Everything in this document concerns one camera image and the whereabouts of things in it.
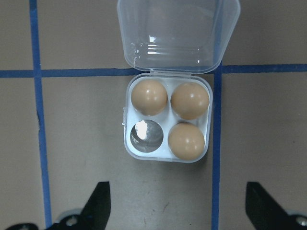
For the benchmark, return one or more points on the tan egg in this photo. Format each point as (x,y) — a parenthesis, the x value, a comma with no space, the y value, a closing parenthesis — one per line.
(149,97)
(186,141)
(190,100)

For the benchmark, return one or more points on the clear plastic egg box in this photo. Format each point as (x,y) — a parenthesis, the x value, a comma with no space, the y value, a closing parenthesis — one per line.
(177,36)

